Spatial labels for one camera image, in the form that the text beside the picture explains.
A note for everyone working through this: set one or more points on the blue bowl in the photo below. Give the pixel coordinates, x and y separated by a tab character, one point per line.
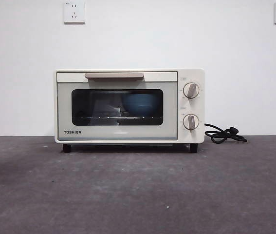
139	104

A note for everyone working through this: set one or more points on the beige oven knob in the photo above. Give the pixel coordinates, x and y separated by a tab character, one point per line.
190	121
191	90

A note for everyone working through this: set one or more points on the cream toaster oven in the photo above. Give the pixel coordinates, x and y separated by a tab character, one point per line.
191	73

